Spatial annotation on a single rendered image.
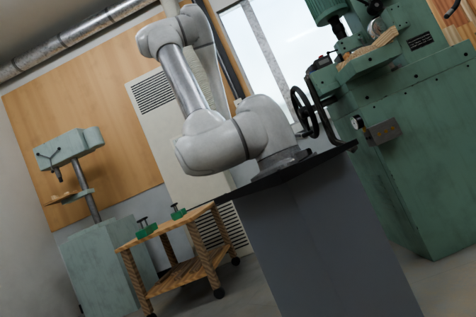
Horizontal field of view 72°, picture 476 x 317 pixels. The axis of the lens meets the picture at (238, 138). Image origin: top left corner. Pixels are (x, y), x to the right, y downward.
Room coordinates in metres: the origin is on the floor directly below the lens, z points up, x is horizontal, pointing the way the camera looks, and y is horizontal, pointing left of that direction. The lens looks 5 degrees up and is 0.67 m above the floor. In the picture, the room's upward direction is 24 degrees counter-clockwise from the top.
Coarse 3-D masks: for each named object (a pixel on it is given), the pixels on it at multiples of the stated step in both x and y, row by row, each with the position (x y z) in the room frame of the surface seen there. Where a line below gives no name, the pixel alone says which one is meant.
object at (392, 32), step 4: (388, 28) 1.23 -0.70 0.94; (392, 28) 1.22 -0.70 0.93; (396, 28) 1.22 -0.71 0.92; (388, 32) 1.24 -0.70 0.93; (392, 32) 1.22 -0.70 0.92; (396, 32) 1.22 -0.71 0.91; (380, 36) 1.30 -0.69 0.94; (384, 36) 1.28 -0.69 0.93; (388, 36) 1.25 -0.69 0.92; (392, 36) 1.23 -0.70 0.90; (396, 36) 1.23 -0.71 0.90; (376, 40) 1.35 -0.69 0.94; (380, 40) 1.32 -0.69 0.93; (384, 40) 1.29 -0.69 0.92; (388, 40) 1.27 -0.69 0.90; (376, 44) 1.36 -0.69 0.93; (380, 44) 1.33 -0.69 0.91; (384, 44) 1.31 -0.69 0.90
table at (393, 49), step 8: (384, 48) 1.30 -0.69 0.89; (392, 48) 1.30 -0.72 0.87; (400, 48) 1.31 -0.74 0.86; (360, 56) 1.30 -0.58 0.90; (368, 56) 1.30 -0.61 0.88; (376, 56) 1.30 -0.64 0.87; (384, 56) 1.30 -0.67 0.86; (392, 56) 1.30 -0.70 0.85; (352, 64) 1.30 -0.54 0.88; (360, 64) 1.30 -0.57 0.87; (368, 64) 1.30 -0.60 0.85; (376, 64) 1.31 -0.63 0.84; (384, 64) 1.41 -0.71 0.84; (344, 72) 1.40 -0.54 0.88; (352, 72) 1.33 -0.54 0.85; (360, 72) 1.32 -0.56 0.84; (368, 72) 1.44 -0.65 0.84; (336, 80) 1.53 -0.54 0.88; (344, 80) 1.44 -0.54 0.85; (320, 88) 1.51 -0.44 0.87; (328, 88) 1.51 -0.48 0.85; (336, 88) 1.53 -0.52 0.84; (320, 96) 1.56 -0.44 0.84; (328, 96) 1.74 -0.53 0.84
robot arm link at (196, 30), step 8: (184, 8) 1.33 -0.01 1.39; (192, 8) 1.32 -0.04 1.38; (200, 8) 1.35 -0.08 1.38; (176, 16) 1.33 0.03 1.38; (184, 16) 1.32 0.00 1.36; (192, 16) 1.33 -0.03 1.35; (200, 16) 1.34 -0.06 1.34; (184, 24) 1.32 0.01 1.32; (192, 24) 1.33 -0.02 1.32; (200, 24) 1.34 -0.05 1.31; (208, 24) 1.37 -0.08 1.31; (184, 32) 1.32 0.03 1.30; (192, 32) 1.34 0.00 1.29; (200, 32) 1.35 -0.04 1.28; (208, 32) 1.37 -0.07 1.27; (184, 40) 1.35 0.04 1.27; (192, 40) 1.36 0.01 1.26; (200, 40) 1.37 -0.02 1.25; (208, 40) 1.38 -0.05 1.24
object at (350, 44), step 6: (348, 36) 1.62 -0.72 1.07; (354, 36) 1.62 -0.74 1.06; (336, 42) 1.62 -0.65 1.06; (342, 42) 1.61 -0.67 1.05; (348, 42) 1.62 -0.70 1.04; (354, 42) 1.62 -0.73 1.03; (360, 42) 1.62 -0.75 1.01; (366, 42) 1.62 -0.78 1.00; (336, 48) 1.65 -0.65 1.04; (342, 48) 1.61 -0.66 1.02; (348, 48) 1.62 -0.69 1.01; (354, 48) 1.62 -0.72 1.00; (342, 54) 1.64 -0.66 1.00
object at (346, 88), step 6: (384, 66) 1.45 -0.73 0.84; (372, 72) 1.45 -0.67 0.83; (378, 72) 1.45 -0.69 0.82; (384, 72) 1.45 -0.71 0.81; (390, 72) 1.45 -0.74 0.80; (360, 78) 1.45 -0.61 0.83; (366, 78) 1.45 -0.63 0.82; (372, 78) 1.45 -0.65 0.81; (348, 84) 1.45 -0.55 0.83; (354, 84) 1.45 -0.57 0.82; (360, 84) 1.45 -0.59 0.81; (342, 90) 1.52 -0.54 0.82; (348, 90) 1.45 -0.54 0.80; (330, 96) 1.71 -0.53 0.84; (336, 96) 1.62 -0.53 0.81
